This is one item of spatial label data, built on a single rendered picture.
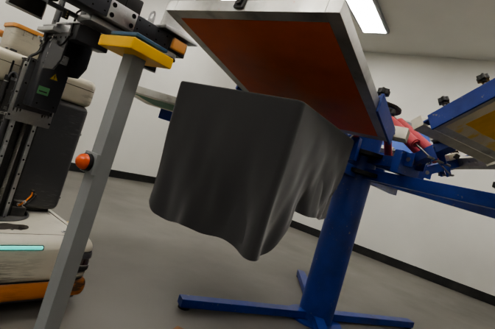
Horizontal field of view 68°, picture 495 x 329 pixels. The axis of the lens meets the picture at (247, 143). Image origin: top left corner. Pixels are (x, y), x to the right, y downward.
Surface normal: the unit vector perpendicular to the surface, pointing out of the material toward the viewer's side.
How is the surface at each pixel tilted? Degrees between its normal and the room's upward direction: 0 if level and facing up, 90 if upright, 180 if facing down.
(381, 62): 90
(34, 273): 90
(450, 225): 90
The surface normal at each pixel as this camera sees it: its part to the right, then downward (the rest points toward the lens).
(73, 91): 0.75, 0.19
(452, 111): -0.85, -0.29
